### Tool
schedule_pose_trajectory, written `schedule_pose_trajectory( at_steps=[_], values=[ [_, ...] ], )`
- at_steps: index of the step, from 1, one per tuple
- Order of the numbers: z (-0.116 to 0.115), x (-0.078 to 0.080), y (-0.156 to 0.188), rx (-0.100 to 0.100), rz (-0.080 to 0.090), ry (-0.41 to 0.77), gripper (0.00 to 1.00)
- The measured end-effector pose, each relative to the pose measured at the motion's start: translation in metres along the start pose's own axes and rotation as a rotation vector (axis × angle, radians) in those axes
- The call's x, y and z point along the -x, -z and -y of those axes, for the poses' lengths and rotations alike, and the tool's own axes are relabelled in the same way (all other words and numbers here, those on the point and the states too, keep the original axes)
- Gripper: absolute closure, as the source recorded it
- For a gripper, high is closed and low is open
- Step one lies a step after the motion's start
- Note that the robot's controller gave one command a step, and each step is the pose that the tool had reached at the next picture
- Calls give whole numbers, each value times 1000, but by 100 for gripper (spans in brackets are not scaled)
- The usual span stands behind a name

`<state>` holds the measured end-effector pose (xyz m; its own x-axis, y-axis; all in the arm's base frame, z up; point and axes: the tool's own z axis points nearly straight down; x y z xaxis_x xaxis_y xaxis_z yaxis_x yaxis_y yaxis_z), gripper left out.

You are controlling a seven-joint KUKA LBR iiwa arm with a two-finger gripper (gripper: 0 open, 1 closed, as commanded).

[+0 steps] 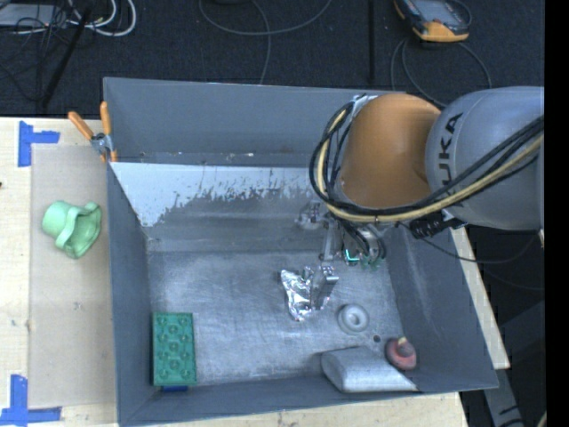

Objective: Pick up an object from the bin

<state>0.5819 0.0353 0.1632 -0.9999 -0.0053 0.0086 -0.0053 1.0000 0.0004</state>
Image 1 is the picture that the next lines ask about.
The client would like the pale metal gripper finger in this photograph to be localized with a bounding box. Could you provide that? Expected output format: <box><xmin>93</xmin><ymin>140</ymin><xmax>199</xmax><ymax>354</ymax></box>
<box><xmin>312</xmin><ymin>262</ymin><xmax>334</xmax><ymax>304</ymax></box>
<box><xmin>317</xmin><ymin>273</ymin><xmax>341</xmax><ymax>308</ymax></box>

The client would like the grey rounded block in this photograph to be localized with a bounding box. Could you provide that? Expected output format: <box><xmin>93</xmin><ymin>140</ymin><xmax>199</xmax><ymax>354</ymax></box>
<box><xmin>319</xmin><ymin>345</ymin><xmax>420</xmax><ymax>394</ymax></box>

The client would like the brown cardboard board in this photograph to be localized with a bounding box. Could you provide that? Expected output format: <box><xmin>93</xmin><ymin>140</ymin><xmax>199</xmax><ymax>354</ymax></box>
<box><xmin>27</xmin><ymin>143</ymin><xmax>118</xmax><ymax>411</ymax></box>

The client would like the grey metal bin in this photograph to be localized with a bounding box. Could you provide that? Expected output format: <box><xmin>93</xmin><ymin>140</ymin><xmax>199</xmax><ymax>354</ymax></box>
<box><xmin>101</xmin><ymin>77</ymin><xmax>501</xmax><ymax>427</ymax></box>

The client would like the grey round ring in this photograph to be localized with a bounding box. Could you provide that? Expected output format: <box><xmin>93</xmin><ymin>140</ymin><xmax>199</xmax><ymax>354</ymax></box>
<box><xmin>335</xmin><ymin>303</ymin><xmax>371</xmax><ymax>334</ymax></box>

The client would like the red toy apple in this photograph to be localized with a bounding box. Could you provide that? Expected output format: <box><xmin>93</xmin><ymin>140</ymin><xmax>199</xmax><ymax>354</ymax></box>
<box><xmin>383</xmin><ymin>335</ymin><xmax>419</xmax><ymax>371</ymax></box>

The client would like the light green cup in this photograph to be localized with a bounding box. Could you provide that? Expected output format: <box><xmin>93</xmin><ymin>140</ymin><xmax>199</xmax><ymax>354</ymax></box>
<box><xmin>41</xmin><ymin>199</ymin><xmax>103</xmax><ymax>260</ymax></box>

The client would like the dark green flat block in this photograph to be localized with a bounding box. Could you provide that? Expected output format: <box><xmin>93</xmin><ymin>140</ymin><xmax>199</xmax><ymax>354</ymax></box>
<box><xmin>151</xmin><ymin>311</ymin><xmax>198</xmax><ymax>388</ymax></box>

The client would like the crumpled silver foil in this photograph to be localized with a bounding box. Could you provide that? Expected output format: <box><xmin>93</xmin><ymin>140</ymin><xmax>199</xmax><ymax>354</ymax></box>
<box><xmin>279</xmin><ymin>264</ymin><xmax>333</xmax><ymax>323</ymax></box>

